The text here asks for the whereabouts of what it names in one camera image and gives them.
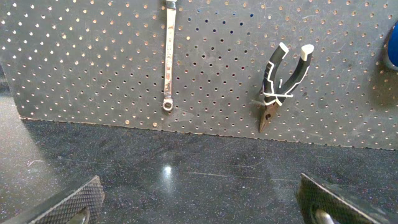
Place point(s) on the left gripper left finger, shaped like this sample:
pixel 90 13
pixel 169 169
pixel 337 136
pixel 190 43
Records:
pixel 71 205

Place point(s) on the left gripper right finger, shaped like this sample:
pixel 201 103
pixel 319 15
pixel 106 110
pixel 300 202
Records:
pixel 329 202

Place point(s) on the black and white pliers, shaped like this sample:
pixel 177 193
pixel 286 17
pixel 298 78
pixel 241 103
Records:
pixel 269 115

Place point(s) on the roll of blue tape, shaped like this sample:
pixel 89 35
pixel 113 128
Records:
pixel 394 43

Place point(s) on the black pegboard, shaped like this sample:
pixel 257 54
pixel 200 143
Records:
pixel 93 62

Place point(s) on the wrench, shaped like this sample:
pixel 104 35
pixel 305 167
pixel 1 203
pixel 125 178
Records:
pixel 169 56

